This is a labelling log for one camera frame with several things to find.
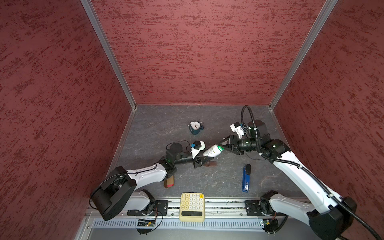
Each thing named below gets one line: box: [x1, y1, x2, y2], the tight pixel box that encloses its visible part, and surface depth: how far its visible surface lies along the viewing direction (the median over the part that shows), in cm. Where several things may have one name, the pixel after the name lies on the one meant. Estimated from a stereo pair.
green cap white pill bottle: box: [203, 144, 225, 158], surface depth 72 cm
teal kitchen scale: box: [189, 120, 204, 135], surface depth 105 cm
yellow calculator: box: [179, 192, 206, 223], surface depth 74 cm
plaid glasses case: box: [164, 175, 175, 189], surface depth 82 cm
